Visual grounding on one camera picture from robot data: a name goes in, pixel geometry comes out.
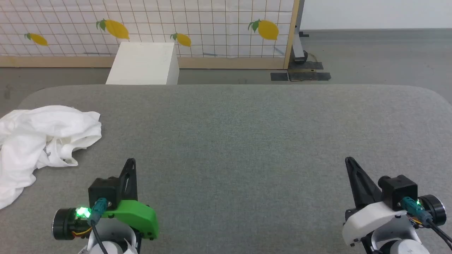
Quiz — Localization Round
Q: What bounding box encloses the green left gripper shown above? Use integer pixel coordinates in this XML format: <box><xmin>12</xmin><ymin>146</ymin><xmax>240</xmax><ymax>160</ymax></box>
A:
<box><xmin>102</xmin><ymin>158</ymin><xmax>160</xmax><ymax>240</ymax></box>

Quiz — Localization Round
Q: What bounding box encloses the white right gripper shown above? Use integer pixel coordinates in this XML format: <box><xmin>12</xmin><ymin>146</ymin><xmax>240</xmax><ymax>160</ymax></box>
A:
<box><xmin>341</xmin><ymin>157</ymin><xmax>412</xmax><ymax>247</ymax></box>

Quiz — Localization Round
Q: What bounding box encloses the white long-sleeve shirt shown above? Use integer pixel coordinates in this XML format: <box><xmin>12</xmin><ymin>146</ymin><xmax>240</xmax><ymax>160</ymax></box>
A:
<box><xmin>0</xmin><ymin>105</ymin><xmax>102</xmax><ymax>209</ymax></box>

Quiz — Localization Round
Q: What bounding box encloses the white box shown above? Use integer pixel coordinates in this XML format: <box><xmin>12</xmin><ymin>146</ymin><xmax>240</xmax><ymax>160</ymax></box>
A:
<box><xmin>106</xmin><ymin>42</ymin><xmax>180</xmax><ymax>85</ymax></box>

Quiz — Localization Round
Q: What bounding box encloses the large black floor mat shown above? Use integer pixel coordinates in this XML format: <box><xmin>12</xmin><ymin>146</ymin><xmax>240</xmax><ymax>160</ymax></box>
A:
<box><xmin>288</xmin><ymin>72</ymin><xmax>332</xmax><ymax>82</ymax></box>

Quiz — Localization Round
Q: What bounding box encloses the grey metal stand with caster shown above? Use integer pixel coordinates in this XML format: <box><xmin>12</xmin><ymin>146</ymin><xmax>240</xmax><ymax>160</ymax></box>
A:
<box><xmin>289</xmin><ymin>0</ymin><xmax>324</xmax><ymax>70</ymax></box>

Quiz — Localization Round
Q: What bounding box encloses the lemon print partition screen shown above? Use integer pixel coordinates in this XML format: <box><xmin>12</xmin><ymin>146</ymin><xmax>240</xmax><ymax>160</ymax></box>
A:
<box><xmin>0</xmin><ymin>0</ymin><xmax>301</xmax><ymax>69</ymax></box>

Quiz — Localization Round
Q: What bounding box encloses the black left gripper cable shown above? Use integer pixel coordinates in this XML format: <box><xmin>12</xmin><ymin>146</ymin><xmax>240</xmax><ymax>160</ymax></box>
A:
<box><xmin>88</xmin><ymin>198</ymin><xmax>110</xmax><ymax>254</ymax></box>

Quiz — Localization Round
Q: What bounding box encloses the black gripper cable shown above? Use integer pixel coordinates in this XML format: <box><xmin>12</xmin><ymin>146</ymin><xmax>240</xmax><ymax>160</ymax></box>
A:
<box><xmin>88</xmin><ymin>198</ymin><xmax>110</xmax><ymax>254</ymax></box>
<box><xmin>402</xmin><ymin>197</ymin><xmax>452</xmax><ymax>252</ymax></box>

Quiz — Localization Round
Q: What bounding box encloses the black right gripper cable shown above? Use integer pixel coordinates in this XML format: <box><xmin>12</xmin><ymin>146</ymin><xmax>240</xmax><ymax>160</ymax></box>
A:
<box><xmin>402</xmin><ymin>197</ymin><xmax>452</xmax><ymax>252</ymax></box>

